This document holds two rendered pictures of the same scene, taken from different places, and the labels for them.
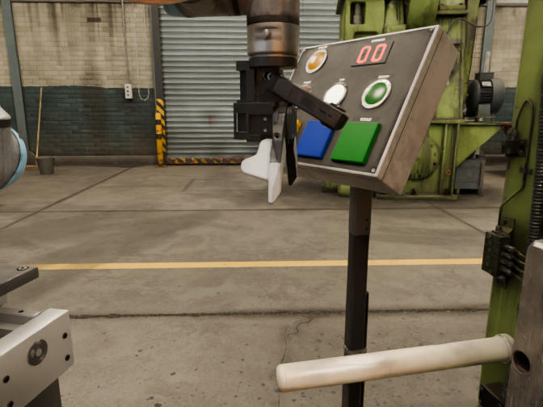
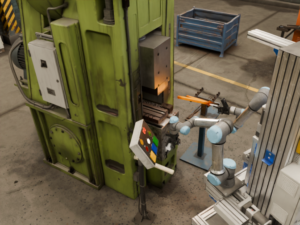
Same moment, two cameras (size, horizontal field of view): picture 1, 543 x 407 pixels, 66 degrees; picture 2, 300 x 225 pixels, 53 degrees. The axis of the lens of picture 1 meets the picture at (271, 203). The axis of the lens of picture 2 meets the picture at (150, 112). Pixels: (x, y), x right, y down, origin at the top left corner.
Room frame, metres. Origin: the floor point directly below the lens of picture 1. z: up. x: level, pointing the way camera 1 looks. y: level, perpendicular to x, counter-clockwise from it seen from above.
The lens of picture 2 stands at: (2.23, 1.31, 2.79)
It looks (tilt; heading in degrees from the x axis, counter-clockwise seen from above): 35 degrees down; 225
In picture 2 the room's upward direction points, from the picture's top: 2 degrees counter-clockwise
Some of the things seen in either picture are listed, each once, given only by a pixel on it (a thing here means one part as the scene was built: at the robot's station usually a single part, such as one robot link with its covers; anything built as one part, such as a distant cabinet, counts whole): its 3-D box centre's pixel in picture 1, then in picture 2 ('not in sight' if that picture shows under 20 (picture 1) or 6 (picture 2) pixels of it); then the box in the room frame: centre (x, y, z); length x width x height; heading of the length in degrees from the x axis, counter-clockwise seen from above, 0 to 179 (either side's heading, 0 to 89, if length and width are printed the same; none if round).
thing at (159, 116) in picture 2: not in sight; (146, 111); (0.39, -0.59, 0.96); 0.42 x 0.20 x 0.09; 102
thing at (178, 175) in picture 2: not in sight; (167, 182); (0.34, -0.34, 0.01); 0.58 x 0.39 x 0.01; 12
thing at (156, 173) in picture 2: not in sight; (150, 157); (0.34, -0.61, 0.23); 0.55 x 0.37 x 0.47; 102
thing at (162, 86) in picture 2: not in sight; (144, 81); (0.39, -0.59, 1.32); 0.42 x 0.20 x 0.10; 102
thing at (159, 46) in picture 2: not in sight; (145, 57); (0.35, -0.60, 1.56); 0.42 x 0.39 x 0.40; 102
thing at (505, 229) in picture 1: (500, 254); not in sight; (0.74, -0.43, 0.80); 0.06 x 0.03 x 0.14; 12
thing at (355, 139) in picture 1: (355, 143); (155, 141); (0.73, -0.15, 1.01); 0.07 x 0.05 x 0.07; 37
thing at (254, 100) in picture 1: (268, 102); (174, 138); (0.64, 0.00, 1.07); 0.09 x 0.08 x 0.12; 77
